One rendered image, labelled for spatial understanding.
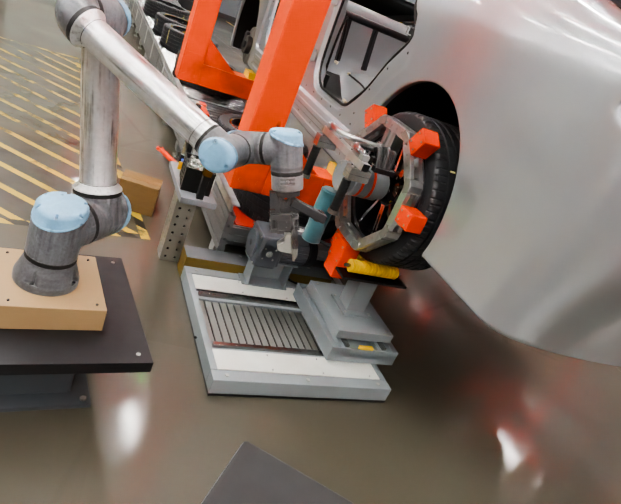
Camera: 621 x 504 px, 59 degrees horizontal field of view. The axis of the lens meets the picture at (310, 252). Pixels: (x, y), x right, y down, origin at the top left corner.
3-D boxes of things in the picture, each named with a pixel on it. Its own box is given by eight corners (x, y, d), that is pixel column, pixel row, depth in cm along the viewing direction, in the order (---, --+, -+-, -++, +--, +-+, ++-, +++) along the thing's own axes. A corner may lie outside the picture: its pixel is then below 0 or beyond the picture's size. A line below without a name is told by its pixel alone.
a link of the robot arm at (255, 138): (216, 131, 148) (258, 133, 144) (235, 127, 158) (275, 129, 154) (217, 166, 151) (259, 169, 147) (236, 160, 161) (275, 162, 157)
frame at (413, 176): (381, 273, 222) (443, 151, 200) (368, 271, 219) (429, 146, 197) (334, 212, 265) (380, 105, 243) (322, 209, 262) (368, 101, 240)
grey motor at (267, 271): (314, 302, 285) (340, 246, 271) (239, 292, 265) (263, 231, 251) (304, 283, 299) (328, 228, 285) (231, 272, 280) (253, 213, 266)
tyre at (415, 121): (444, 295, 224) (507, 139, 208) (398, 288, 214) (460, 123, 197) (368, 241, 281) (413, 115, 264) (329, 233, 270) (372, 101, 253)
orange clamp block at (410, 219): (409, 223, 213) (420, 235, 206) (393, 220, 210) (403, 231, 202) (417, 208, 210) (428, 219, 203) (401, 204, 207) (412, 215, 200)
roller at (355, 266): (400, 282, 245) (405, 272, 243) (344, 273, 232) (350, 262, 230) (394, 275, 250) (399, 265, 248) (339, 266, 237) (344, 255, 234)
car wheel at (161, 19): (149, 33, 678) (154, 14, 668) (154, 26, 735) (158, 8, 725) (202, 52, 698) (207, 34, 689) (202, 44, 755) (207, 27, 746)
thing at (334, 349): (390, 367, 258) (399, 351, 254) (325, 362, 242) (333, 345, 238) (350, 304, 298) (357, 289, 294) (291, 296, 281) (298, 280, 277)
